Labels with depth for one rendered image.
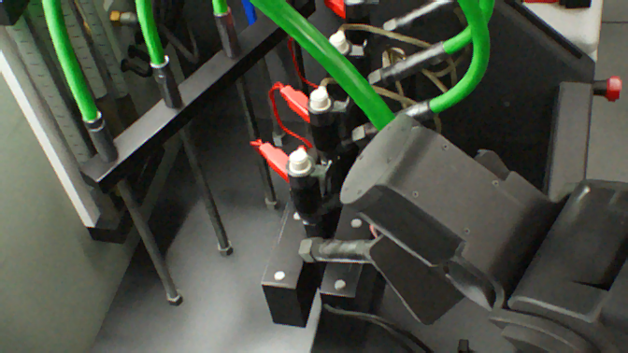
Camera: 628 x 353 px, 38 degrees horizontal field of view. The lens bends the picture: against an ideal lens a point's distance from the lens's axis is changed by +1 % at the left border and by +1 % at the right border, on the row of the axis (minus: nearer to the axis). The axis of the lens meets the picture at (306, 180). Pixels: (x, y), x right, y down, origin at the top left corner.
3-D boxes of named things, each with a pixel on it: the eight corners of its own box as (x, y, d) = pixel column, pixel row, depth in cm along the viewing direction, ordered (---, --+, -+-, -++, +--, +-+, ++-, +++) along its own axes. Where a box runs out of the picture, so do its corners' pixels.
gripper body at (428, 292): (357, 245, 58) (392, 269, 50) (479, 145, 59) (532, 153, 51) (416, 321, 59) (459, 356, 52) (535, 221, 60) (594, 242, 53)
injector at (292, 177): (355, 303, 99) (334, 180, 83) (311, 296, 100) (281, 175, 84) (360, 280, 101) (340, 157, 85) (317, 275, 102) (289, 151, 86)
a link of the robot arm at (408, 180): (603, 388, 40) (693, 224, 42) (400, 239, 37) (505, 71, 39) (469, 349, 51) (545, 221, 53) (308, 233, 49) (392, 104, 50)
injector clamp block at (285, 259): (367, 369, 103) (354, 296, 91) (282, 355, 105) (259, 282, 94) (419, 144, 123) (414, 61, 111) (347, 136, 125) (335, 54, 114)
